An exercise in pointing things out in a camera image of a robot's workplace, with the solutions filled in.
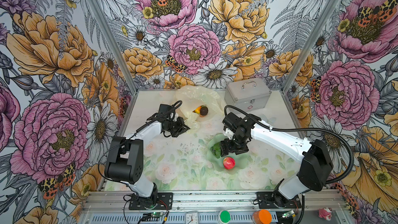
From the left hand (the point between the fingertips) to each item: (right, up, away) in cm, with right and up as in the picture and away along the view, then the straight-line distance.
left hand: (189, 131), depth 88 cm
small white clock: (+3, -34, -20) cm, 39 cm away
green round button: (+16, -29, -26) cm, 42 cm away
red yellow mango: (+4, +12, +17) cm, 21 cm away
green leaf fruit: (+15, -9, -3) cm, 18 cm away
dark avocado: (+8, +11, +17) cm, 22 cm away
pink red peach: (+21, -15, -7) cm, 27 cm away
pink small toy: (+60, -32, -21) cm, 71 cm away
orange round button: (+31, -30, -25) cm, 50 cm away
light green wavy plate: (+28, -15, -3) cm, 32 cm away
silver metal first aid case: (+36, +21, +14) cm, 44 cm away
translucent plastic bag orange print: (+1, +20, +11) cm, 23 cm away
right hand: (+21, -11, -12) cm, 27 cm away
